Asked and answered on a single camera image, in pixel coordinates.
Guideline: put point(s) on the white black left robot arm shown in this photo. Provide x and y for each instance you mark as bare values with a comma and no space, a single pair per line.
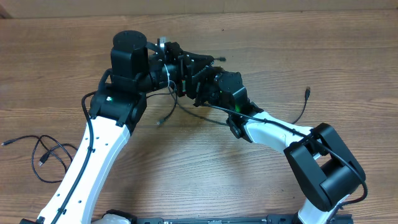
138,67

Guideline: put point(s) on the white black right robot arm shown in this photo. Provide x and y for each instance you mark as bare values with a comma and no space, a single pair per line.
327,172

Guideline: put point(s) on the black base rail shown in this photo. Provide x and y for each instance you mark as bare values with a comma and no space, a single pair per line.
269,219

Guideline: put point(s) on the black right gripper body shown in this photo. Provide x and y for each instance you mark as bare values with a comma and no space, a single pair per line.
204,87

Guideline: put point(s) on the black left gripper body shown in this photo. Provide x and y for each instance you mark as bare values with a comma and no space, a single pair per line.
175,63

